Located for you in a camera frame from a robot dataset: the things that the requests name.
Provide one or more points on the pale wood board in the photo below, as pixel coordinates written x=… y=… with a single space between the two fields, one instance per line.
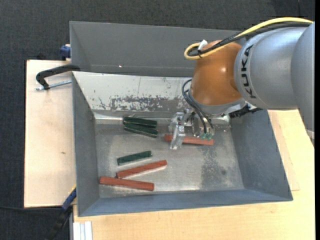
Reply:
x=48 y=134

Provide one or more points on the red-brown flat block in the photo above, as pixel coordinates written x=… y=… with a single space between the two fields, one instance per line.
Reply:
x=141 y=169
x=126 y=183
x=196 y=140

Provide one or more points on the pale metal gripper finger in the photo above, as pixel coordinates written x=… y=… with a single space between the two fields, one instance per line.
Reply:
x=178 y=137
x=173 y=124

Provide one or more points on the dark green flat block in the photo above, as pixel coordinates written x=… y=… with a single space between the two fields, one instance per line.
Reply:
x=133 y=157
x=142 y=131
x=140 y=121

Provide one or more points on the grey metal bin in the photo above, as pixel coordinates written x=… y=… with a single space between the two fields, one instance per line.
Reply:
x=175 y=169

